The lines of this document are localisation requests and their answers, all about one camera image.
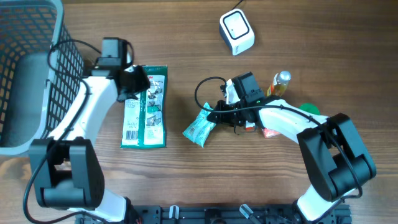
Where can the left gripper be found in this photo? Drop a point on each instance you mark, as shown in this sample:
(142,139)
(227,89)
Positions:
(144,83)

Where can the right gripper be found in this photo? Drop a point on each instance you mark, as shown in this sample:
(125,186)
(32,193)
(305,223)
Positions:
(222,118)

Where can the red white tube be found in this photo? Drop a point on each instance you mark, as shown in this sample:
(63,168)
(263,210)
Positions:
(250,126)

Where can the green package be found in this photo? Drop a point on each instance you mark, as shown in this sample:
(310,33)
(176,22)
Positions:
(143,123)

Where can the small yellow bottle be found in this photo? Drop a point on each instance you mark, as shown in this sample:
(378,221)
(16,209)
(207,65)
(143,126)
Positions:
(279,84)

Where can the light teal sachet pack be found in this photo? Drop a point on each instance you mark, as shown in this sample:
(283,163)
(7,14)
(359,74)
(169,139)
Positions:
(199,130)

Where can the green lid jar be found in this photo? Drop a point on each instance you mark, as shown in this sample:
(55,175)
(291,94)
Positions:
(310,108)

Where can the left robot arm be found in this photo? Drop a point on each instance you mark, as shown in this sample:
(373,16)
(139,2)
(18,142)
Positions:
(66,174)

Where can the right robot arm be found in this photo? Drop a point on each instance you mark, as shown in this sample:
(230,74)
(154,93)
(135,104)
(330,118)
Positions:
(337,161)

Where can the white barcode scanner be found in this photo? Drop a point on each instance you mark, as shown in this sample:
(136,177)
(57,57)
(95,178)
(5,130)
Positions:
(236,31)

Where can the dark grey mesh basket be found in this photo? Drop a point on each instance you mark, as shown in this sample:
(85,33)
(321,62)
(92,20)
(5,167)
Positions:
(40,67)

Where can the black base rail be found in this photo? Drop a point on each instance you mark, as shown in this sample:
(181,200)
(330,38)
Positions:
(269,214)

